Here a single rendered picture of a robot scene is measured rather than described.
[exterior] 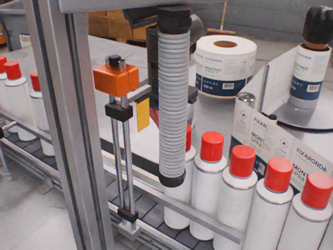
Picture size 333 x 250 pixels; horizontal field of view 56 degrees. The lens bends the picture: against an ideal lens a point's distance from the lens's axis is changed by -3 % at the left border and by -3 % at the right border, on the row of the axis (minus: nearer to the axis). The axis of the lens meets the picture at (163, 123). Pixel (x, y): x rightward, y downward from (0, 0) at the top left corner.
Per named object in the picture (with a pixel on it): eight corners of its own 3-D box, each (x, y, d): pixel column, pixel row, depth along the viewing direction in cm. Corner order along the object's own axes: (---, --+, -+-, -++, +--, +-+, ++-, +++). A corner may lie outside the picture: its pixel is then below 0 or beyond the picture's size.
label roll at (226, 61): (219, 69, 123) (223, 31, 115) (262, 87, 110) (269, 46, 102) (180, 83, 112) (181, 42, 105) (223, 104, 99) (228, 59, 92)
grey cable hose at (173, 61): (191, 177, 41) (200, 6, 30) (175, 193, 39) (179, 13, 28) (168, 167, 43) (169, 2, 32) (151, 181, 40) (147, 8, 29)
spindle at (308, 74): (320, 100, 99) (345, 5, 84) (313, 111, 93) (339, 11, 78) (292, 92, 103) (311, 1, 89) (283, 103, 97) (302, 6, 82)
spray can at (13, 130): (31, 127, 88) (13, 56, 77) (15, 136, 84) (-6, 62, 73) (20, 121, 90) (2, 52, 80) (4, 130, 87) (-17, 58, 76)
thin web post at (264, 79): (261, 129, 87) (272, 63, 77) (258, 132, 86) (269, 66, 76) (254, 127, 88) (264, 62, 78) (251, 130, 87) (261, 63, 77)
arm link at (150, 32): (138, 25, 50) (170, 29, 47) (160, 15, 55) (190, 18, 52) (140, 66, 53) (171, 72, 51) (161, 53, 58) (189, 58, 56)
